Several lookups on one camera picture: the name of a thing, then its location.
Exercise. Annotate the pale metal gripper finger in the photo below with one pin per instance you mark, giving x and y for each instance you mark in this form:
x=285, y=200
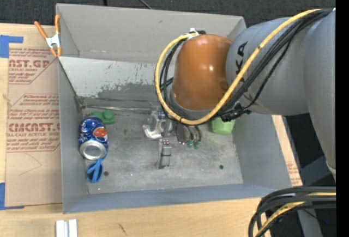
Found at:
x=165, y=154

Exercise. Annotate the grey metal bin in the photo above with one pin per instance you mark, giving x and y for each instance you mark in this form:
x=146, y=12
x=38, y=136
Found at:
x=136, y=176

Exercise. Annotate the dark green toy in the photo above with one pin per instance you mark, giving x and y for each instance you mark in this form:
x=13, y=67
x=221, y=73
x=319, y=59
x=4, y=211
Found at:
x=105, y=117

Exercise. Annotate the light green block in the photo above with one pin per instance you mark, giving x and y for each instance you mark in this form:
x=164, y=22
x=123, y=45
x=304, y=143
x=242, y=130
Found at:
x=222, y=126

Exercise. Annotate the blue soda can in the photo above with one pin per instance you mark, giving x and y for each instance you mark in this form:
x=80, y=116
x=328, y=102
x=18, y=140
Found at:
x=92, y=135

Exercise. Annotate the blue sunglasses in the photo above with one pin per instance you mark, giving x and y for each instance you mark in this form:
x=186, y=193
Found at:
x=95, y=170

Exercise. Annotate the brown cardboard board red print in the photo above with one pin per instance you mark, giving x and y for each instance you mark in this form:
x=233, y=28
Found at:
x=32, y=148

